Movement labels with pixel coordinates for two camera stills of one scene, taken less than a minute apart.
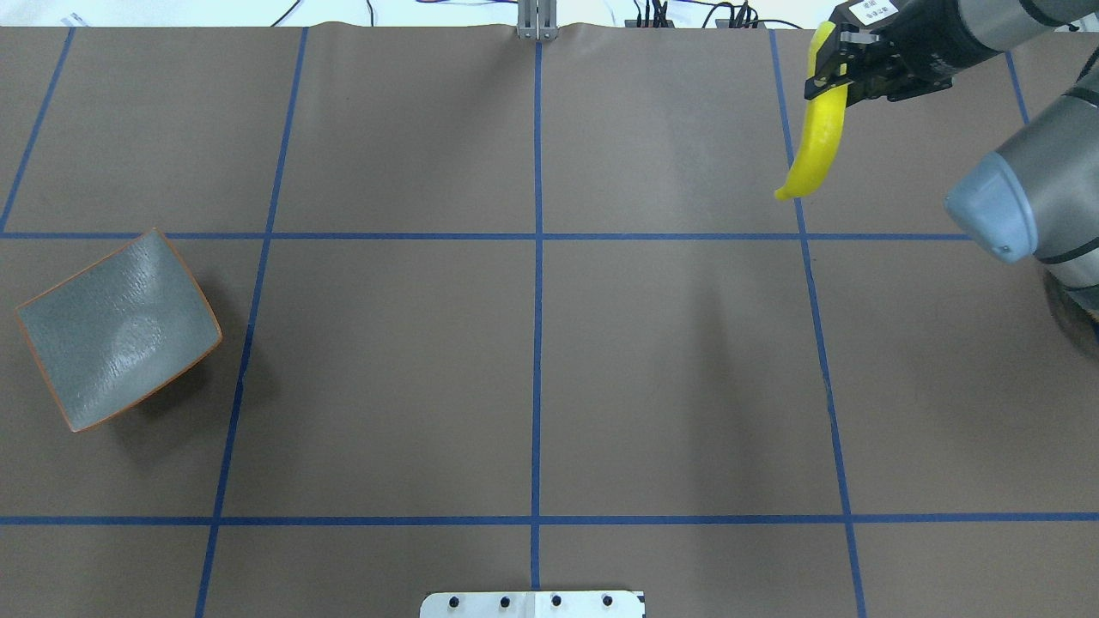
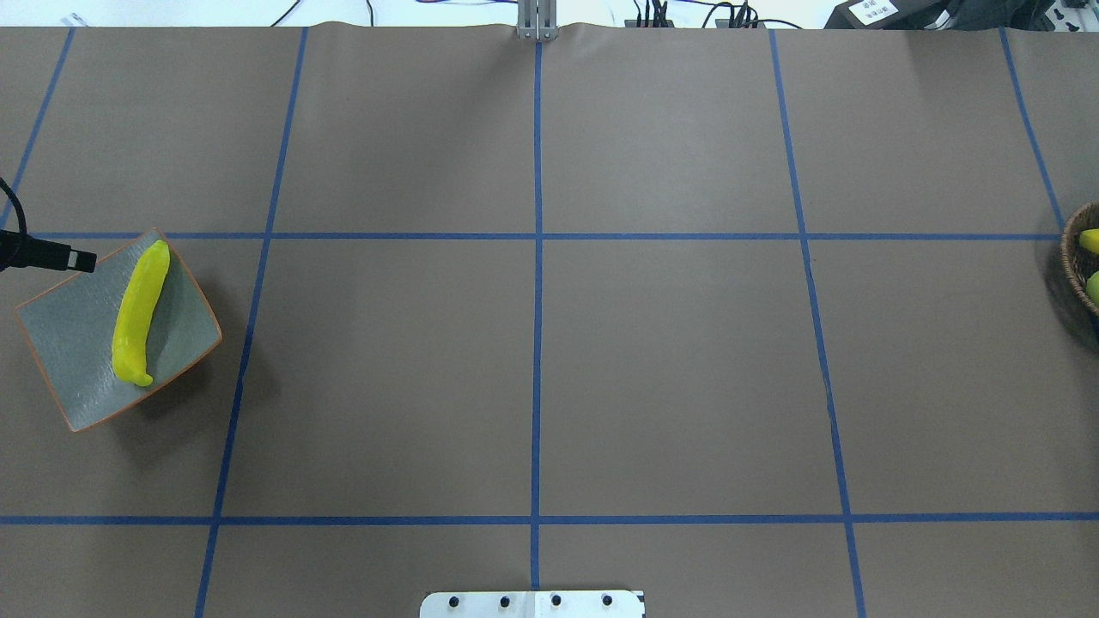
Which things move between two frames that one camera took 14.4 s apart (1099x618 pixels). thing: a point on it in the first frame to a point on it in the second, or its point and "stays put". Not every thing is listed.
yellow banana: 825,119 to 130,342
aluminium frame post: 537,20 stays put
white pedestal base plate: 535,604 stays put
